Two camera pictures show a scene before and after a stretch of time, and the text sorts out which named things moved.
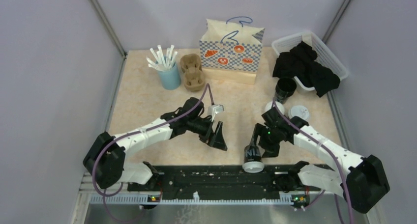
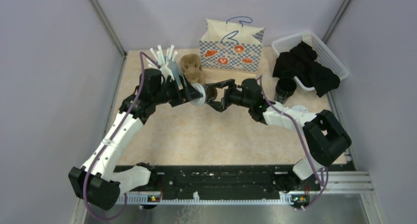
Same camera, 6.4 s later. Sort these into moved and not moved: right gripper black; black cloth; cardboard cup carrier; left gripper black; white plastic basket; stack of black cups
Moved: left gripper black; right gripper black
Not moved: white plastic basket; stack of black cups; cardboard cup carrier; black cloth
